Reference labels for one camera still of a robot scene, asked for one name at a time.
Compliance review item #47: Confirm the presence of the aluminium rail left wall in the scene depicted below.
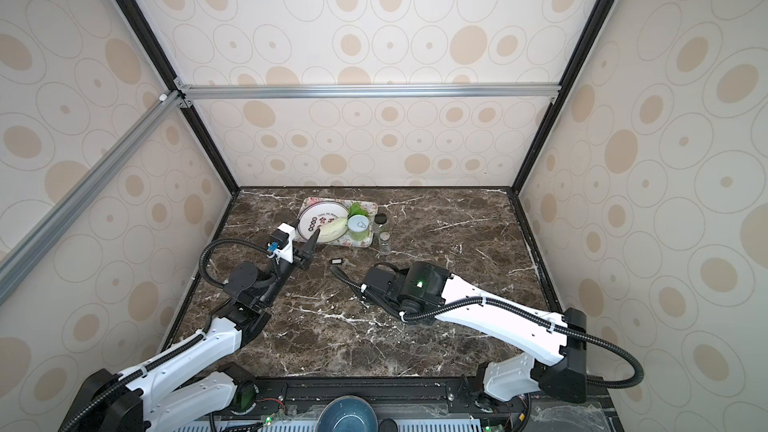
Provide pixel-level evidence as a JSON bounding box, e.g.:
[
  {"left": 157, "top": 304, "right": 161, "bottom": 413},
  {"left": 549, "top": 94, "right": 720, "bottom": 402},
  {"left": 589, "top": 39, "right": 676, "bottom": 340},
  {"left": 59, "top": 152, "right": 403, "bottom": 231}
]
[{"left": 1, "top": 91, "right": 181, "bottom": 302}]

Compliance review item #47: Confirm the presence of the dark lid spice jar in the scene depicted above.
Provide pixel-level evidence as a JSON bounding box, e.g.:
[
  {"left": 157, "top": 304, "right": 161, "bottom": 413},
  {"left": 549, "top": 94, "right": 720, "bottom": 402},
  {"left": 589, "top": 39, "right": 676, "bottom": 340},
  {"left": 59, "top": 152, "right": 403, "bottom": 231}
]
[{"left": 373, "top": 212, "right": 390, "bottom": 237}]

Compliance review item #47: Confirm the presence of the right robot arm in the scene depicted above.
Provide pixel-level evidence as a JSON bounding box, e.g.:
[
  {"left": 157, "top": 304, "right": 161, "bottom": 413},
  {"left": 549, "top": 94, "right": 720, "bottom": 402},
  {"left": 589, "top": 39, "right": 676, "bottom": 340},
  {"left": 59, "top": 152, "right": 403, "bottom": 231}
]
[{"left": 331, "top": 261, "right": 645, "bottom": 403}]

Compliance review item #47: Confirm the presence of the blue bowl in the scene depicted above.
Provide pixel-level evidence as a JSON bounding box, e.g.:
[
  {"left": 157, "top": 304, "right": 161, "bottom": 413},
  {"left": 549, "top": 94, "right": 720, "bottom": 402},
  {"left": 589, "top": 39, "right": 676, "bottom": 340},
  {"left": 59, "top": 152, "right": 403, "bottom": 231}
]
[{"left": 315, "top": 395, "right": 379, "bottom": 432}]

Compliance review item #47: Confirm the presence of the pale green cabbage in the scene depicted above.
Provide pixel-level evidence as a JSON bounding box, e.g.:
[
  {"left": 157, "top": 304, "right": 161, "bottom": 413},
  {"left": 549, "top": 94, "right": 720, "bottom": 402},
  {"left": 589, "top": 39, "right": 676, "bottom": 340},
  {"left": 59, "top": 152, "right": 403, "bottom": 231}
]
[{"left": 318, "top": 217, "right": 348, "bottom": 243}]

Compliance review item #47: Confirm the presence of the floral rectangular tray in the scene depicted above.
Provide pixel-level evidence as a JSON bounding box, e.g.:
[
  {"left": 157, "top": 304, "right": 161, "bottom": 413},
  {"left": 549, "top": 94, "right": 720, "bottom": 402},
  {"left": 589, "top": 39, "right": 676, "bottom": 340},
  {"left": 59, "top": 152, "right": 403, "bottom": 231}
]
[{"left": 296, "top": 197, "right": 379, "bottom": 248}]

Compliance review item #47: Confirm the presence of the horizontal aluminium rail back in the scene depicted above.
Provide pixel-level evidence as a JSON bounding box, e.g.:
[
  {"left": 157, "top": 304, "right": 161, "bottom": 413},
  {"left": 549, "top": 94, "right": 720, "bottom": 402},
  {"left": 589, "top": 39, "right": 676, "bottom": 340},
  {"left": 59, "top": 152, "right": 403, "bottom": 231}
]
[{"left": 181, "top": 83, "right": 560, "bottom": 100}]

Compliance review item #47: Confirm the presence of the small clear glass bottle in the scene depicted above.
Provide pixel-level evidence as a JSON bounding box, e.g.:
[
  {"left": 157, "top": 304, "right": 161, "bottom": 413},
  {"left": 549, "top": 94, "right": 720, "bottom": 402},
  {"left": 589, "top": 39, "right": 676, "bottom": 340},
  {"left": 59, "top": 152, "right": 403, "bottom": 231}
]
[{"left": 378, "top": 232, "right": 392, "bottom": 255}]

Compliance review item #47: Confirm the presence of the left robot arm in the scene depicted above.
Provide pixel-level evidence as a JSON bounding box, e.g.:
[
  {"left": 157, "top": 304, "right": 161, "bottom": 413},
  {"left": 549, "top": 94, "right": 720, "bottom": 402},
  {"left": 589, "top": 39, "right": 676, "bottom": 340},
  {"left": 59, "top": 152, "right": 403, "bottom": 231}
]
[{"left": 60, "top": 224, "right": 319, "bottom": 431}]

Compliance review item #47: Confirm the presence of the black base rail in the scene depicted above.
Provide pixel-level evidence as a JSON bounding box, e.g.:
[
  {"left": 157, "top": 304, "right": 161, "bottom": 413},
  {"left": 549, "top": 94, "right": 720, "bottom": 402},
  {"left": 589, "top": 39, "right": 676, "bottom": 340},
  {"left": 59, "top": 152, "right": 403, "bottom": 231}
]
[{"left": 119, "top": 375, "right": 619, "bottom": 432}]

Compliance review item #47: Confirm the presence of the green leafy vegetable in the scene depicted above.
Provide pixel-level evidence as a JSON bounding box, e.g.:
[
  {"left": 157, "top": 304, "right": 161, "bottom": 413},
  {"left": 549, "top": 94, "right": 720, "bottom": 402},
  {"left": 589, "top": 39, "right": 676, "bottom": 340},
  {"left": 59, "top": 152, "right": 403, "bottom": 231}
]
[{"left": 348, "top": 202, "right": 368, "bottom": 217}]

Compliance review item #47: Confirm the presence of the black vertical frame post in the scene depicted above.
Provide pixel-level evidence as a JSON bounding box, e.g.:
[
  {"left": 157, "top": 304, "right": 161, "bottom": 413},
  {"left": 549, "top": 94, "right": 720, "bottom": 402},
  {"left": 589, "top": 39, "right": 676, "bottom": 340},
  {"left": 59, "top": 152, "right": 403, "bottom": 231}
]
[
  {"left": 511, "top": 0, "right": 616, "bottom": 197},
  {"left": 114, "top": 0, "right": 240, "bottom": 196}
]

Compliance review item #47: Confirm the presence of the white plate with red text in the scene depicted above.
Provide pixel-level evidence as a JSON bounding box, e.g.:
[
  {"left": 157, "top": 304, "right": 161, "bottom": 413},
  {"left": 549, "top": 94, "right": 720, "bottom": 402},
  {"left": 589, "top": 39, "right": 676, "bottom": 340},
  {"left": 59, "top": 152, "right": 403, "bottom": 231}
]
[{"left": 297, "top": 200, "right": 349, "bottom": 240}]

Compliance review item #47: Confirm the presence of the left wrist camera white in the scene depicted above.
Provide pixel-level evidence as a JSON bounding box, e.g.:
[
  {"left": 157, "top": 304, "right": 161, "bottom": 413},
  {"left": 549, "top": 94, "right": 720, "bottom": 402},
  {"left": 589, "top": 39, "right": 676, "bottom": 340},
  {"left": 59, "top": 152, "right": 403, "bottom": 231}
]
[{"left": 267, "top": 223, "right": 296, "bottom": 263}]

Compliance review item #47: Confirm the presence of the black vertical frame post left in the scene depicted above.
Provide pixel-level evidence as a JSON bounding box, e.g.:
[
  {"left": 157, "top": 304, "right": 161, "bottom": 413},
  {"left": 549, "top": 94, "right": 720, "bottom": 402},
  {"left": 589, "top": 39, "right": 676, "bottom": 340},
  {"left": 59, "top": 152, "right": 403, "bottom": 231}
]
[{"left": 114, "top": 0, "right": 240, "bottom": 196}]

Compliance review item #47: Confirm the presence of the black vertical frame post right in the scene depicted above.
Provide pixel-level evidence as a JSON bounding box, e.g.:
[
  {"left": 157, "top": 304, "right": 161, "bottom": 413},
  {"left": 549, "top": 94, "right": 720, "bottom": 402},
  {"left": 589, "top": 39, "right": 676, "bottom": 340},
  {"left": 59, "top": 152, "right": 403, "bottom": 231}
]
[{"left": 511, "top": 0, "right": 616, "bottom": 197}]

